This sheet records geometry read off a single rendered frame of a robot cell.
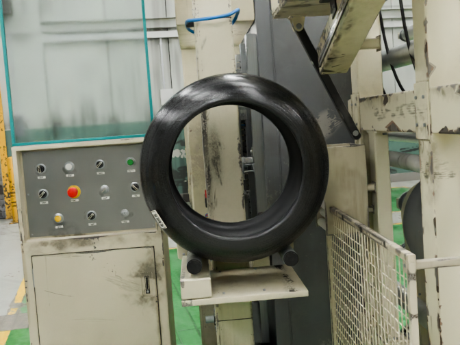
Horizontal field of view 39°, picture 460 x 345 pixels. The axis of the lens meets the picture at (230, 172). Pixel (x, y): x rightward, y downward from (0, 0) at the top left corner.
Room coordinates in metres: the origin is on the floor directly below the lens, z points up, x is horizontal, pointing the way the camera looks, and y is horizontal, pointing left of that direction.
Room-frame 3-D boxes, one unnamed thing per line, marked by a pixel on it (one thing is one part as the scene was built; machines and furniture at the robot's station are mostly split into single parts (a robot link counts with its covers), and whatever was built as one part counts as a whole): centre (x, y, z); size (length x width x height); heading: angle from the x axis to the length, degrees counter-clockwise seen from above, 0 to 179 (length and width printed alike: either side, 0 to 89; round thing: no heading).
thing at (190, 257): (2.02, 0.13, 0.90); 0.35 x 0.05 x 0.05; 3
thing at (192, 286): (2.02, 0.13, 0.83); 0.36 x 0.09 x 0.06; 3
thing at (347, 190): (2.27, -0.38, 1.05); 0.20 x 0.15 x 0.30; 3
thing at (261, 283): (2.03, -0.01, 0.80); 0.37 x 0.36 x 0.02; 93
